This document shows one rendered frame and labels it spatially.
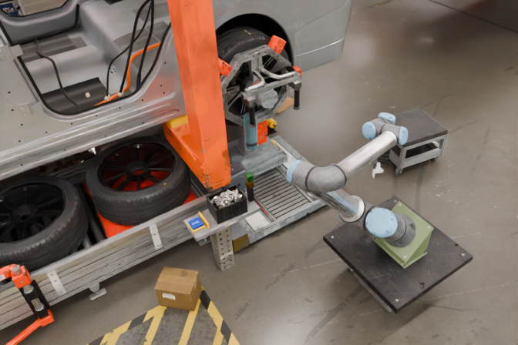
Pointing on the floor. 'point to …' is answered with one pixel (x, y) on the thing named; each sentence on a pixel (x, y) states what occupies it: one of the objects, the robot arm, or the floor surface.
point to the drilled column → (223, 249)
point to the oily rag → (79, 156)
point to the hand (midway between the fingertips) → (372, 172)
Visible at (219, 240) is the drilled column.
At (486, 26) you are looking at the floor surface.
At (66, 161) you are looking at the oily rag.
